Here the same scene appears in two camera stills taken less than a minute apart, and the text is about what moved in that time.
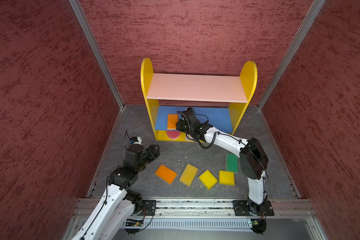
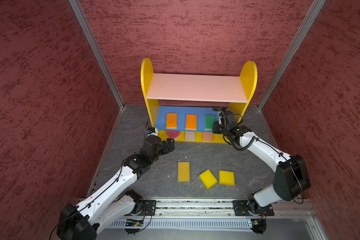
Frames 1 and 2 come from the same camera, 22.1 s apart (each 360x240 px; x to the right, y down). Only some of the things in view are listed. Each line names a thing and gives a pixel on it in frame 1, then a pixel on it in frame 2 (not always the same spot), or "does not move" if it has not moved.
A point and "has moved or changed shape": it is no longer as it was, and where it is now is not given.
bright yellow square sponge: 226,177 does not move
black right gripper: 179,127 → 215,126
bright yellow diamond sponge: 208,179 does not move
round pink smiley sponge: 173,134 does not move
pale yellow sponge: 188,175 has moved or changed shape
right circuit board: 258,224 does not move
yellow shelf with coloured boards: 220,99 does not move
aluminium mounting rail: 284,207 does not move
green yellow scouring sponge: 232,161 → 209,119
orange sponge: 166,174 has moved or changed shape
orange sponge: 172,119 does not move
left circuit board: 134,222 does not move
